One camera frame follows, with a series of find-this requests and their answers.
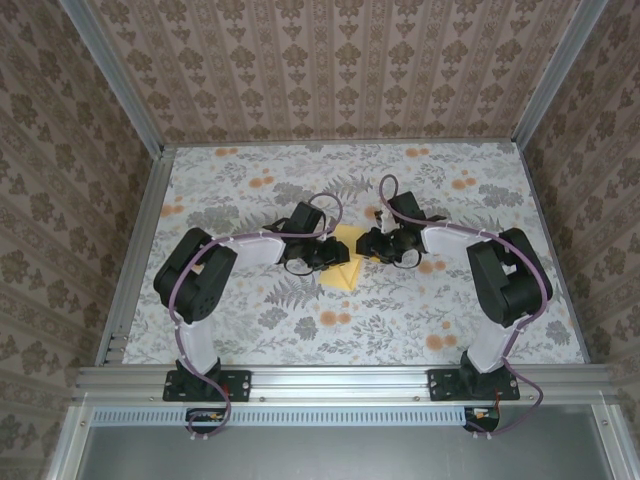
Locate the grey metal sheet panel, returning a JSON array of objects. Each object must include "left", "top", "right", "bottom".
[{"left": 74, "top": 424, "right": 624, "bottom": 480}]

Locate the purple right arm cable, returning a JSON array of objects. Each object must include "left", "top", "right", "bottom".
[{"left": 378, "top": 174, "right": 547, "bottom": 441}]

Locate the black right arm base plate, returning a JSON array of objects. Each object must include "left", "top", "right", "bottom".
[{"left": 428, "top": 368, "right": 521, "bottom": 403}]

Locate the grey slotted cable duct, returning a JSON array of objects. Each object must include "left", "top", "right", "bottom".
[{"left": 92, "top": 405, "right": 501, "bottom": 426}]

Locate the wide aluminium frame beam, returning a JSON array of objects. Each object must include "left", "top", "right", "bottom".
[{"left": 74, "top": 364, "right": 619, "bottom": 404}]

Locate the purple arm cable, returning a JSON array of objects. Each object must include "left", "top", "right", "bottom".
[
  {"left": 167, "top": 193, "right": 344, "bottom": 444},
  {"left": 378, "top": 174, "right": 547, "bottom": 441}
]

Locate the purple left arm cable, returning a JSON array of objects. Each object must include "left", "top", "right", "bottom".
[{"left": 167, "top": 193, "right": 344, "bottom": 444}]

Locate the aluminium frame post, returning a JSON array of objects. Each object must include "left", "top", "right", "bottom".
[
  {"left": 512, "top": 0, "right": 621, "bottom": 146},
  {"left": 62, "top": 0, "right": 169, "bottom": 156}
]

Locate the aluminium frame rail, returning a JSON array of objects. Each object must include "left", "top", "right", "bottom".
[
  {"left": 94, "top": 144, "right": 176, "bottom": 369},
  {"left": 47, "top": 404, "right": 96, "bottom": 480},
  {"left": 591, "top": 404, "right": 640, "bottom": 480}
]

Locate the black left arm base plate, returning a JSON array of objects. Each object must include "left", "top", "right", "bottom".
[{"left": 163, "top": 368, "right": 253, "bottom": 403}]

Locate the floral patterned table cover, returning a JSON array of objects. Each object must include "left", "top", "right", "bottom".
[{"left": 122, "top": 144, "right": 586, "bottom": 366}]

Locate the black connector box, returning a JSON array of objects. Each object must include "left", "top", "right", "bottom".
[
  {"left": 185, "top": 407, "right": 227, "bottom": 435},
  {"left": 463, "top": 405, "right": 502, "bottom": 434}
]

